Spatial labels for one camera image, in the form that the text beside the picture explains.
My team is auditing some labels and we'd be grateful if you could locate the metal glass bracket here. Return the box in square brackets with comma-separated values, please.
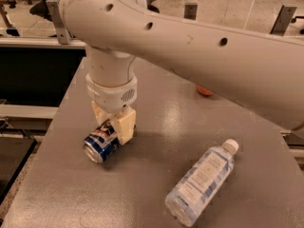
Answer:
[47, 0, 71, 45]
[184, 3, 198, 20]
[270, 5, 296, 36]

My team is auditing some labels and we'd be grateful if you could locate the red apple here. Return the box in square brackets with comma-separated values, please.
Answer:
[196, 85, 213, 96]

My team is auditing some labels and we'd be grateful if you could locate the right metal glass bracket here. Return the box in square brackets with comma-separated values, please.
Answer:
[270, 5, 296, 36]

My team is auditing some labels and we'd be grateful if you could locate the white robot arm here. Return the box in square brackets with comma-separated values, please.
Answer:
[59, 0, 304, 137]

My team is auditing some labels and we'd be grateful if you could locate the clear plastic water bottle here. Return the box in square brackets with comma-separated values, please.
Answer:
[165, 139, 239, 227]

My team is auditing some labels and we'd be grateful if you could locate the blue pepsi can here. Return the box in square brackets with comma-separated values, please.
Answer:
[84, 120, 121, 163]

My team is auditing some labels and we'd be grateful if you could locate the left metal glass bracket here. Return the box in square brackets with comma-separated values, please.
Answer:
[47, 0, 71, 45]

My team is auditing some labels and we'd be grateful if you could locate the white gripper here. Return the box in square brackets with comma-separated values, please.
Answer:
[85, 74, 138, 145]

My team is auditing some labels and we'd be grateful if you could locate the metal barrier rail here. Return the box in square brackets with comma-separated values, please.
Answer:
[0, 37, 85, 49]

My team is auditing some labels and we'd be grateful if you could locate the middle metal glass bracket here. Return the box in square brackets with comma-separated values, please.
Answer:
[184, 3, 198, 20]

